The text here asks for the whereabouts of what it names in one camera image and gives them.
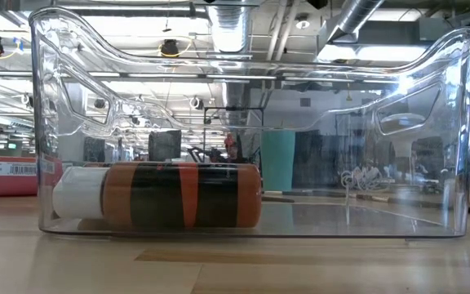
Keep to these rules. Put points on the orange paint bottle black label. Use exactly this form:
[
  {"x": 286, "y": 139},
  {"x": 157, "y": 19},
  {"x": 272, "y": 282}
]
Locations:
[{"x": 178, "y": 196}]

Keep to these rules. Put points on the clear plastic bin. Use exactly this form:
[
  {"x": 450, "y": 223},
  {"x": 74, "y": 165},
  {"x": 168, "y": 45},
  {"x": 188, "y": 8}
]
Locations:
[{"x": 341, "y": 222}]

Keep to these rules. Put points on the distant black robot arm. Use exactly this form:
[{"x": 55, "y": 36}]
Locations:
[{"x": 202, "y": 155}]

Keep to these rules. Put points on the thin black paint brush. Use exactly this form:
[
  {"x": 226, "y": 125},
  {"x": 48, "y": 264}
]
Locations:
[
  {"x": 320, "y": 193},
  {"x": 280, "y": 199},
  {"x": 422, "y": 203}
]

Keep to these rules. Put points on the large red paint bottle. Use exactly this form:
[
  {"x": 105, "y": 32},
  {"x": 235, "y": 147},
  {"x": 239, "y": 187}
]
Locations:
[{"x": 2, "y": 183}]

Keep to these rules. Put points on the person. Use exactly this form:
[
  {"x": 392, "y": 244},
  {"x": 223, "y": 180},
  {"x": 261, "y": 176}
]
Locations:
[{"x": 231, "y": 152}]

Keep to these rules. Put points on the teal plastic cup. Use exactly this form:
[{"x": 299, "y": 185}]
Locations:
[{"x": 278, "y": 163}]

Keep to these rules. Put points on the black wall panel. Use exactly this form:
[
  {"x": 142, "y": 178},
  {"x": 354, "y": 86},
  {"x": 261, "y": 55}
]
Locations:
[
  {"x": 94, "y": 150},
  {"x": 165, "y": 146}
]

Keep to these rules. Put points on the silver ventilation duct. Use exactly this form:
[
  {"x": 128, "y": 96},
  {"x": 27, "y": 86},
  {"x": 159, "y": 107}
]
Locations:
[
  {"x": 353, "y": 16},
  {"x": 231, "y": 28}
]

